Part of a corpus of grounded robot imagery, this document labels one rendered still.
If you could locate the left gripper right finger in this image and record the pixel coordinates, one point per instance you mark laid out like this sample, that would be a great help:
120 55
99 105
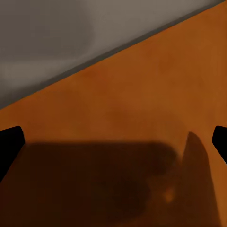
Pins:
219 140

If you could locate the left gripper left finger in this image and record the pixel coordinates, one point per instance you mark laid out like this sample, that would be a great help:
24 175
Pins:
11 142

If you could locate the cabinet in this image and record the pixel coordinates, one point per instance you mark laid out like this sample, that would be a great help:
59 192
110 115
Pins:
127 142

